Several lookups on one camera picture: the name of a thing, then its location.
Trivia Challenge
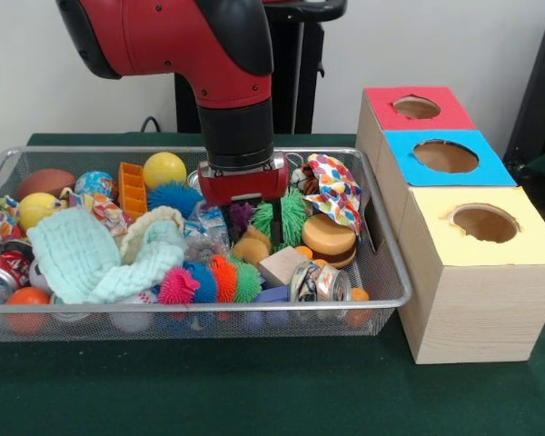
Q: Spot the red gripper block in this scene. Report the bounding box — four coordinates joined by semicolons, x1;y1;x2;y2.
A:
197;156;290;252

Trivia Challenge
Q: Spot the brown plush animal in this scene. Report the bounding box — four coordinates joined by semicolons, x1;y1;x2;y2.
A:
232;224;273;267

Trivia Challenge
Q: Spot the wooden box with three holes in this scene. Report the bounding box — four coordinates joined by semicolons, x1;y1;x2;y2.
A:
354;84;545;365

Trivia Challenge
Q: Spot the green fuzzy ball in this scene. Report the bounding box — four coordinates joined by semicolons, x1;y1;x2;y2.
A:
252;188;308;251

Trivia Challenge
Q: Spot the foam burger toy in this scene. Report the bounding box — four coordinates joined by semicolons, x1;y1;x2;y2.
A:
299;212;359;270

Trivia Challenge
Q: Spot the multicolour fuzzy caterpillar toy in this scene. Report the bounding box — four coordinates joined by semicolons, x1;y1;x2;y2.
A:
157;252;263;306

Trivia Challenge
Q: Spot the white multicolour dotted cloth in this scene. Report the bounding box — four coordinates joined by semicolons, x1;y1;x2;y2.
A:
299;154;363;235

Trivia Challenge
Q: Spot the crushed drink can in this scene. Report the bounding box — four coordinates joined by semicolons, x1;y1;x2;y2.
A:
290;259;353;319

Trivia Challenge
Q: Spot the blue spiky ball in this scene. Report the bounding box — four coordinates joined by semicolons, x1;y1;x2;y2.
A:
147;180;205;220

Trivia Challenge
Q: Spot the yellow ball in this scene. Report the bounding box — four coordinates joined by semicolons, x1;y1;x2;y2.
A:
144;153;189;190

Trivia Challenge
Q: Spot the orange plastic grid tray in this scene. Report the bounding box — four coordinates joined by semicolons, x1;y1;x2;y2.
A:
118;162;150;223

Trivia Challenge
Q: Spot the mint green cloth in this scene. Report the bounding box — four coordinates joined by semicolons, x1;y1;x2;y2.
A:
25;206;188;305

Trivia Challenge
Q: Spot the brown toy football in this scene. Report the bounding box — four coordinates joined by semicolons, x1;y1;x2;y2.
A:
15;168;77;201

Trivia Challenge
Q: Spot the black chair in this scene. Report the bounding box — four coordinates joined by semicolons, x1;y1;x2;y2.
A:
502;7;545;183

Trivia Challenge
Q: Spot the silver wire mesh bin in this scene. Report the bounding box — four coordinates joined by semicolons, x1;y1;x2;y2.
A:
0;145;413;344

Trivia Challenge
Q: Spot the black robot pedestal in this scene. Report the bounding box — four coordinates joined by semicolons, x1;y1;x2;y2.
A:
174;0;349;134

